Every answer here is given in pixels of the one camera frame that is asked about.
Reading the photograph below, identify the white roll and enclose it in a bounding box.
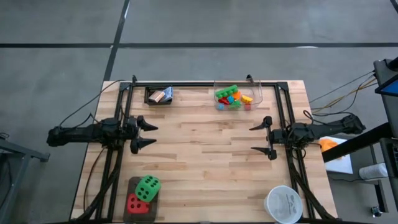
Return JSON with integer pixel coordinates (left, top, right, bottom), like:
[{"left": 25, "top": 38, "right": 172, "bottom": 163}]
[{"left": 358, "top": 162, "right": 389, "bottom": 180}]

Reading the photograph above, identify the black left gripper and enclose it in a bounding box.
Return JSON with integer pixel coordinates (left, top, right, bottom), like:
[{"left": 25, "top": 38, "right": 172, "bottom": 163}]
[{"left": 122, "top": 114, "right": 159, "bottom": 155}]

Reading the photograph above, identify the thin black cable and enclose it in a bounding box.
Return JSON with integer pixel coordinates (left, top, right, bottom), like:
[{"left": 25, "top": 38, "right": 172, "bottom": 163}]
[{"left": 309, "top": 70, "right": 377, "bottom": 103}]

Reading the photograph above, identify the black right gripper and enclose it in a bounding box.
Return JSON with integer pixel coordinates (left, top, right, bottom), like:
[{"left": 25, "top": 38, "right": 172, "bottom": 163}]
[{"left": 248, "top": 115, "right": 292, "bottom": 161}]

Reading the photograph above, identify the black beam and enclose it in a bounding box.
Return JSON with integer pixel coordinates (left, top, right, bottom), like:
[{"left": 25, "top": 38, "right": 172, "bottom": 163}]
[{"left": 322, "top": 122, "right": 393, "bottom": 163}]

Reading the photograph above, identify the long green toy brick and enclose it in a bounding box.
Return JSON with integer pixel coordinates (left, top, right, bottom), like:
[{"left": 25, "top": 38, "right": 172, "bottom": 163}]
[{"left": 215, "top": 84, "right": 239, "bottom": 100}]

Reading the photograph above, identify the grey translucent bin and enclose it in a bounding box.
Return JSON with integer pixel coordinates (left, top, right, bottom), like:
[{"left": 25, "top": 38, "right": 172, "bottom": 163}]
[{"left": 123, "top": 176, "right": 160, "bottom": 223}]

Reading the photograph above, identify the blue card deck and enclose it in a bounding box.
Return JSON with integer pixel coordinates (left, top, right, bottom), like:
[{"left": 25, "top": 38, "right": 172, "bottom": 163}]
[{"left": 160, "top": 86, "right": 174, "bottom": 103}]

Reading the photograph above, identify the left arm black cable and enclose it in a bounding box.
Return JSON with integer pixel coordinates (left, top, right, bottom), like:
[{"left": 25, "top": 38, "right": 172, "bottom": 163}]
[{"left": 57, "top": 79, "right": 127, "bottom": 132}]

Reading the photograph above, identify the red plush die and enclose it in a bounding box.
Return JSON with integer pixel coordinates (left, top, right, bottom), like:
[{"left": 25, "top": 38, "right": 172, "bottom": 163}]
[{"left": 126, "top": 192, "right": 150, "bottom": 215}]

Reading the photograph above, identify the white paper sheet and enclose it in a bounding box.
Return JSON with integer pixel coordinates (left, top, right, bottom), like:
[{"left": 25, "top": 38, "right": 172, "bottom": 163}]
[{"left": 320, "top": 135, "right": 354, "bottom": 174}]

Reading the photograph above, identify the green plush die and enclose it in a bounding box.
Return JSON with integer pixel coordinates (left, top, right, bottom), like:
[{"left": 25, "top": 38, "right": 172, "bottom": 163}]
[{"left": 134, "top": 174, "right": 162, "bottom": 203}]

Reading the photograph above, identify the clear plastic bin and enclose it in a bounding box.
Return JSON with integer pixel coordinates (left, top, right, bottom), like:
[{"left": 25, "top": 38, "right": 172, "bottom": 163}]
[{"left": 213, "top": 79, "right": 264, "bottom": 112}]

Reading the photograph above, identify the black shelf rack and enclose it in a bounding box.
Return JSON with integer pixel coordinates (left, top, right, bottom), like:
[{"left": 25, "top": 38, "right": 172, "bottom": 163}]
[{"left": 379, "top": 136, "right": 398, "bottom": 218}]

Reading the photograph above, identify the orange white card box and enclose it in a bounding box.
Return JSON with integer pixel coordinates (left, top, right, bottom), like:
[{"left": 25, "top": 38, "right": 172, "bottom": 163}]
[{"left": 148, "top": 90, "right": 165, "bottom": 103}]

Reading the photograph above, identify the thin tan cable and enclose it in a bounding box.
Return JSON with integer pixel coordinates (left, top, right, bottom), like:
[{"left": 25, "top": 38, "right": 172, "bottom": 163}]
[{"left": 310, "top": 76, "right": 377, "bottom": 114}]

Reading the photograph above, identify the blue screen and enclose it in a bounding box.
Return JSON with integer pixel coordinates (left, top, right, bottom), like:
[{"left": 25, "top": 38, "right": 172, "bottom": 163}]
[{"left": 374, "top": 74, "right": 398, "bottom": 97}]

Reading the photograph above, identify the orange object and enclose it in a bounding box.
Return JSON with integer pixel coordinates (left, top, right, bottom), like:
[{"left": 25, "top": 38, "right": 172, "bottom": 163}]
[{"left": 319, "top": 139, "right": 340, "bottom": 153}]

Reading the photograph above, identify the small black tray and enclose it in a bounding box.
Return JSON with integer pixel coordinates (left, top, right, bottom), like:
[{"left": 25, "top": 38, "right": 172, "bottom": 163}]
[{"left": 144, "top": 85, "right": 174, "bottom": 106}]

